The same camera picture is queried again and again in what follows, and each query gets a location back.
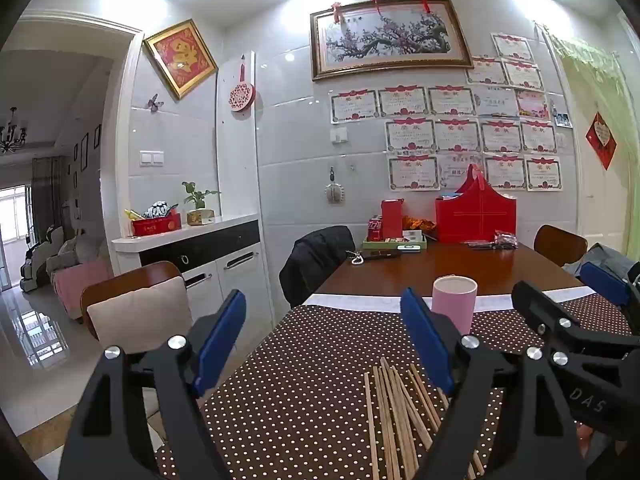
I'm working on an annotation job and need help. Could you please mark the dark snack packets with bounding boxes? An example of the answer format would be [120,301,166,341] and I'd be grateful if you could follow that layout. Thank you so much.
[467,230,518,251]

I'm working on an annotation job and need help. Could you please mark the framed plum blossom picture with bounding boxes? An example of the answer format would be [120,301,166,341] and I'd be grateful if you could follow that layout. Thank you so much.
[309,0,475,82]

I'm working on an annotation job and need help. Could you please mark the hanging white brush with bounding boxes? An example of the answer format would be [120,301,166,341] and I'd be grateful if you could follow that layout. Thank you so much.
[325,167,346,204]

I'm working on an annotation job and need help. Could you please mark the white door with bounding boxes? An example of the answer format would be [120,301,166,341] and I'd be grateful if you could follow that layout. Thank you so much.
[575,60,640,261]

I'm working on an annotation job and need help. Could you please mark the black chandelier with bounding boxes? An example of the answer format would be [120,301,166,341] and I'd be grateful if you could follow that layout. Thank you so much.
[0,106,28,155]

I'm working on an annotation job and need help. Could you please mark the tall red box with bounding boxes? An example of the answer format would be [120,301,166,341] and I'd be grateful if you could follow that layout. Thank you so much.
[381,199,405,241]

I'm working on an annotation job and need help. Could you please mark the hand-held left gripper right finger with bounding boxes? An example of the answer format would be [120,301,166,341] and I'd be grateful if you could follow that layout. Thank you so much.
[400,287,593,480]

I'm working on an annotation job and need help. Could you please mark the grey blue jacket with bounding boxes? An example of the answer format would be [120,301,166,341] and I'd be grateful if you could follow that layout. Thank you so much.
[565,242,640,291]

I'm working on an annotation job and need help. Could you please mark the striped black white object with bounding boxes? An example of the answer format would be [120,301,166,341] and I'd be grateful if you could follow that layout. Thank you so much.
[141,201,176,220]

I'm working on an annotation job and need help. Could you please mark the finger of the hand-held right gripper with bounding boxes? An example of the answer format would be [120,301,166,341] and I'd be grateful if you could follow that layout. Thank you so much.
[511,281,640,360]
[579,261,640,333]

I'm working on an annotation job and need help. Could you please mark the red round hanging ornament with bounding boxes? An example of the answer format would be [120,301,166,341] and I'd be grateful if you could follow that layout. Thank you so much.
[229,52,257,117]

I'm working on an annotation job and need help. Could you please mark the red box with gold print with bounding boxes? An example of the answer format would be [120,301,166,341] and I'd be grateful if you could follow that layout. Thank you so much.
[131,211,182,237]

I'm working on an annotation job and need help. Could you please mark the potted green plant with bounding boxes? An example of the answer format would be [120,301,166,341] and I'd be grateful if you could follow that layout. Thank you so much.
[181,181,222,226]

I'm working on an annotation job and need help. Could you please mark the green tray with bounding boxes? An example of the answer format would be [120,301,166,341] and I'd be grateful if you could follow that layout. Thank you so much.
[362,232,427,252]

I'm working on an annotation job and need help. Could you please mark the white and black sideboard cabinet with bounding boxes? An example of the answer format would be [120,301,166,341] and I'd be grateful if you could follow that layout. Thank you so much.
[111,214,275,331]

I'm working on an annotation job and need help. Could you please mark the pink cup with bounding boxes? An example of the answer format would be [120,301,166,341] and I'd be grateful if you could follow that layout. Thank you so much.
[432,275,479,337]

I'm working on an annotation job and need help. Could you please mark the red diamond door decoration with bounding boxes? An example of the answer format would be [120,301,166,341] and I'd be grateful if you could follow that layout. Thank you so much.
[585,111,618,171]

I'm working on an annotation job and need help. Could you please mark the dark window curtain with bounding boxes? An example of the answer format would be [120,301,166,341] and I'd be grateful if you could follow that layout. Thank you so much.
[31,156,66,241]

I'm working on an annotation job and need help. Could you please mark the light green curtain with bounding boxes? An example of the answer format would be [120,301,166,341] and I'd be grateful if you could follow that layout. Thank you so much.
[542,30,631,256]

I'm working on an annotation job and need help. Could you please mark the brown polka dot tablecloth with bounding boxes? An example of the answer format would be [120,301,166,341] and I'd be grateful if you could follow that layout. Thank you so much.
[155,287,636,480]

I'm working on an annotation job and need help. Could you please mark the sofa with pink blanket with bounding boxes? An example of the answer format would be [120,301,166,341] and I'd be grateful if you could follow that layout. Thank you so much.
[47,232,116,321]

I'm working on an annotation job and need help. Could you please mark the balcony window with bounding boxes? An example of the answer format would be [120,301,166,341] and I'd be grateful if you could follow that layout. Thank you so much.
[0,185,31,291]

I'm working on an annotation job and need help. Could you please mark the bunch of wooden chopsticks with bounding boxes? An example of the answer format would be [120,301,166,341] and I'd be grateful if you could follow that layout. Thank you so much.
[364,357,486,480]

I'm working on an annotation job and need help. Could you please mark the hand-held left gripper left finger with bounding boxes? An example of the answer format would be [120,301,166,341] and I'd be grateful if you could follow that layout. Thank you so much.
[57,289,247,480]

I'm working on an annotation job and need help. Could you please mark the wall of red-trimmed certificates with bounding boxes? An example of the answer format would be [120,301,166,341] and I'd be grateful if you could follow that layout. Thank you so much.
[329,32,563,193]

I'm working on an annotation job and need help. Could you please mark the framed red gold picture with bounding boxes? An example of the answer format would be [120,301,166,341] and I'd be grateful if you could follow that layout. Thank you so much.
[142,18,219,101]

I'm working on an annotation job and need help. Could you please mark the red gift bag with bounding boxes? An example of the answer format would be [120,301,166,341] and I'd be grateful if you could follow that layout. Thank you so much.
[435,162,517,245]

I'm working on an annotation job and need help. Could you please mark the wooden chair with cushion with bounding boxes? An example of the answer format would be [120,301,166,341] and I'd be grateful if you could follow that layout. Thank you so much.
[80,260,193,341]

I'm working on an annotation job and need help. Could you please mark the grey massage chair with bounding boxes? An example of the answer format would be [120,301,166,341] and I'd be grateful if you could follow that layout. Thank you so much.
[20,225,66,293]

